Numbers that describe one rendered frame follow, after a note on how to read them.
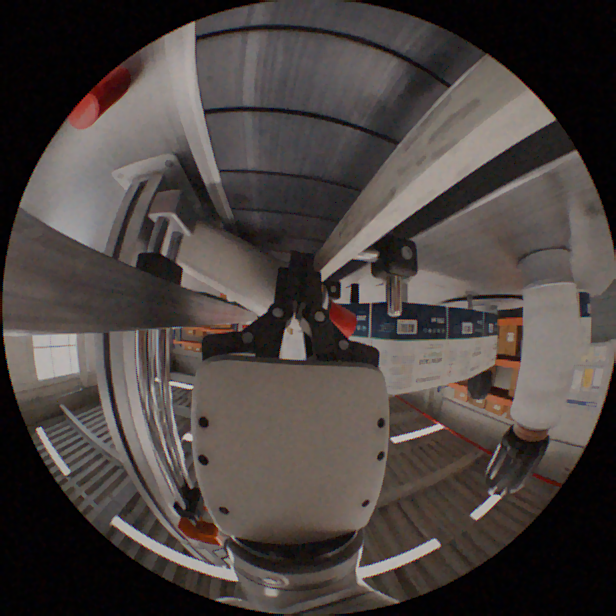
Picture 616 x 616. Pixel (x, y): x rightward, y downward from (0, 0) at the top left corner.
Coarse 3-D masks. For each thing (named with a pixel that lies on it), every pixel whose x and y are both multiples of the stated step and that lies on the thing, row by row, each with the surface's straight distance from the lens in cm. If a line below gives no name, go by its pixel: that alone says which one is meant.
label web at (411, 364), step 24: (360, 312) 32; (384, 312) 29; (408, 312) 30; (432, 312) 33; (456, 312) 39; (288, 336) 48; (360, 336) 32; (384, 336) 29; (408, 336) 30; (432, 336) 33; (456, 336) 38; (384, 360) 30; (408, 360) 30; (432, 360) 34; (456, 360) 40; (408, 384) 32; (432, 384) 36
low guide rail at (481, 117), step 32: (480, 64) 7; (448, 96) 7; (480, 96) 6; (512, 96) 6; (416, 128) 7; (448, 128) 6; (480, 128) 6; (512, 128) 6; (416, 160) 6; (448, 160) 6; (480, 160) 6; (384, 192) 7; (416, 192) 7; (352, 224) 10; (384, 224) 8; (320, 256) 15; (352, 256) 11
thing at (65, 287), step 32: (32, 224) 3; (32, 256) 3; (64, 256) 3; (96, 256) 4; (32, 288) 3; (64, 288) 4; (96, 288) 4; (128, 288) 4; (160, 288) 5; (32, 320) 3; (64, 320) 4; (96, 320) 4; (128, 320) 5; (160, 320) 6; (192, 320) 7; (224, 320) 12
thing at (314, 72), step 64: (320, 0) 8; (256, 64) 8; (320, 64) 8; (384, 64) 8; (448, 64) 9; (256, 128) 9; (320, 128) 9; (384, 128) 9; (256, 192) 12; (320, 192) 12
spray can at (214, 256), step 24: (168, 240) 17; (192, 240) 16; (216, 240) 15; (240, 240) 16; (192, 264) 16; (216, 264) 15; (240, 264) 14; (264, 264) 15; (216, 288) 16; (240, 288) 15; (264, 288) 14; (264, 312) 16; (336, 312) 17
